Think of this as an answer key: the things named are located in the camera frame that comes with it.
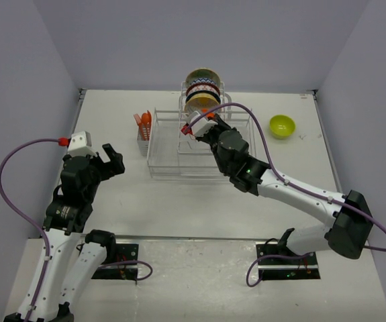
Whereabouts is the orange bowl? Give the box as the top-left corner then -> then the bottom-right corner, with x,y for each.
201,109 -> 215,121

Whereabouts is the lime green bowl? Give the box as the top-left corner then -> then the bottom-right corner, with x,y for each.
269,115 -> 296,140

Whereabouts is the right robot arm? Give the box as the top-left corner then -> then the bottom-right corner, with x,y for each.
188,112 -> 373,264

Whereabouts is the white cutlery caddy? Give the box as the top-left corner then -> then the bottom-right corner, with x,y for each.
136,123 -> 151,157

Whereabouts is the orange plastic fork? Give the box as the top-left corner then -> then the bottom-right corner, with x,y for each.
134,113 -> 146,140

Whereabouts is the orange plastic spoon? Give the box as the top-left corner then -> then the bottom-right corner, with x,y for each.
141,113 -> 148,140

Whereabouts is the orange plastic knife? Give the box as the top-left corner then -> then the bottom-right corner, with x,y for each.
146,111 -> 152,140

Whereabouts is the yellow patterned bowl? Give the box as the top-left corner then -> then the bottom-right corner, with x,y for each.
184,93 -> 221,114

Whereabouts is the red rimmed patterned bowl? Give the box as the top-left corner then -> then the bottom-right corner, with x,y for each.
186,83 -> 220,99

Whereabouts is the blue zigzag patterned bowl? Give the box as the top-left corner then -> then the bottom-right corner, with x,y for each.
185,68 -> 221,87

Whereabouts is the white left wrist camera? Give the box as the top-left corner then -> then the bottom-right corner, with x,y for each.
67,131 -> 97,157

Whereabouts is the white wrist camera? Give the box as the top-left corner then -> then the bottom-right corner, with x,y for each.
67,131 -> 97,157
181,111 -> 217,138

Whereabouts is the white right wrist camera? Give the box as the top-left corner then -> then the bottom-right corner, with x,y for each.
181,111 -> 217,138

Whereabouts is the white wire dish rack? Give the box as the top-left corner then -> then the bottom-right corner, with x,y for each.
146,81 -> 258,181

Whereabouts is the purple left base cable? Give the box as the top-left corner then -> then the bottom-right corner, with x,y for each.
99,260 -> 154,281

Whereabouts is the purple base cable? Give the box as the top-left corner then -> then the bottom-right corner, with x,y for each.
99,260 -> 154,281
245,253 -> 314,288

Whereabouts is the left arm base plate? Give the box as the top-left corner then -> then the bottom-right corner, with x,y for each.
91,244 -> 139,281

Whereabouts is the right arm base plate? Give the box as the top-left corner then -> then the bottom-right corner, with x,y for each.
257,252 -> 321,281

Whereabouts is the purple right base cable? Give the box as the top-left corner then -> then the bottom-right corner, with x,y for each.
245,253 -> 314,288

